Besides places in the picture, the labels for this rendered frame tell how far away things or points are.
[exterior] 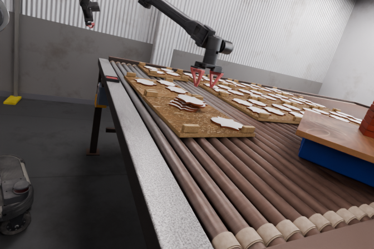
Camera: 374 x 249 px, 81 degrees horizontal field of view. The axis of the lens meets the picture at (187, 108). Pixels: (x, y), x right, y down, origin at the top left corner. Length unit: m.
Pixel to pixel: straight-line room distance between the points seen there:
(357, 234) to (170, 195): 0.35
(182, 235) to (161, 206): 0.07
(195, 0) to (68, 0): 1.82
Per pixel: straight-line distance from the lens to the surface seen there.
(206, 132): 0.77
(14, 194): 1.50
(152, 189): 0.48
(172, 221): 0.43
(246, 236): 0.45
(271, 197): 0.59
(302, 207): 0.61
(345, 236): 0.53
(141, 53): 3.61
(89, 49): 3.54
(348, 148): 0.77
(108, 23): 3.54
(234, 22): 4.23
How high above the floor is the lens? 1.21
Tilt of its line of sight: 16 degrees down
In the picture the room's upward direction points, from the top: 14 degrees clockwise
